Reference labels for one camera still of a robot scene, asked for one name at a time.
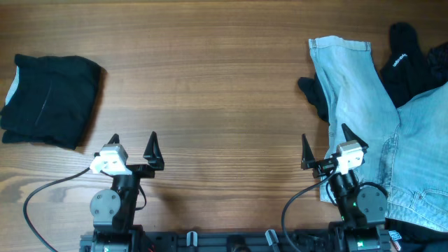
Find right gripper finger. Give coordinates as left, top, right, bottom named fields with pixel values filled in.
left=342, top=123, right=369, bottom=148
left=302, top=134, right=316, bottom=163

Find light blue denim shorts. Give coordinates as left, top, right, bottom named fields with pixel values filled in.
left=309, top=36, right=447, bottom=232

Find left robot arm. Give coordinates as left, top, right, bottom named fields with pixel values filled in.
left=79, top=132, right=165, bottom=252

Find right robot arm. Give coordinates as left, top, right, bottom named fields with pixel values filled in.
left=302, top=124, right=391, bottom=252

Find folded black garment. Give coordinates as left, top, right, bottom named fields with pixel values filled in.
left=1, top=54, right=102, bottom=150

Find black shirt with white logo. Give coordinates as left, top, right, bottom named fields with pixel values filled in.
left=298, top=22, right=447, bottom=127

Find dark patterned garment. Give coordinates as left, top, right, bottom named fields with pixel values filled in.
left=427, top=42, right=448, bottom=86

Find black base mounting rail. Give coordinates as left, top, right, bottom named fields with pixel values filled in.
left=79, top=230, right=391, bottom=252

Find left black camera cable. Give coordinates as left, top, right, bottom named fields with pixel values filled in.
left=22, top=167, right=92, bottom=252

